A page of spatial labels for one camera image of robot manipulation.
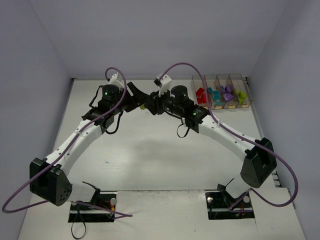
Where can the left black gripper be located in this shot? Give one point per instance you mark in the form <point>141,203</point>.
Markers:
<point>129,97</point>

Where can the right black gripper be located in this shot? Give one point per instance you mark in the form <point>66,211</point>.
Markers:
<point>155,104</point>

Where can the multicolour lego block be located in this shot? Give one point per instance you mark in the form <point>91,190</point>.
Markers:
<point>201,96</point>

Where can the teal square lego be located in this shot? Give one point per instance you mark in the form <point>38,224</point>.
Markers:
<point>217,103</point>

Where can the purple lego brick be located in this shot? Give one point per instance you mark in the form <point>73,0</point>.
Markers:
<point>228,97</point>

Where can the purple oval paw lego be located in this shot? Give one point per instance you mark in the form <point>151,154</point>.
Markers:
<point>228,89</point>

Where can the small lime green lego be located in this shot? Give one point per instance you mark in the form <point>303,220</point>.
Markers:
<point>241,96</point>

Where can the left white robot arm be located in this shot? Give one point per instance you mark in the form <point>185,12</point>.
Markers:
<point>49,176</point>

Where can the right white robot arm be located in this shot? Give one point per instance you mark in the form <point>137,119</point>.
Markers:
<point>257,161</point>

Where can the clear bin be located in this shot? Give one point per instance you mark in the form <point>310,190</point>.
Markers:
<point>197,83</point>
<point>225,79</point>
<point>239,84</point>
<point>214,90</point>

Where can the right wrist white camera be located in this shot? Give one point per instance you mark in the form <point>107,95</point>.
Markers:
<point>163,83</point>

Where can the wrist white camera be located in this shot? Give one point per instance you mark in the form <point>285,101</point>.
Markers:
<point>116,79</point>
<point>163,83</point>

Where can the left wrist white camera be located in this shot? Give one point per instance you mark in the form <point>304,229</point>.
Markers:
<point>116,79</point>

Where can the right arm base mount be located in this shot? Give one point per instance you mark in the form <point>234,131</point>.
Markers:
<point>219,207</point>

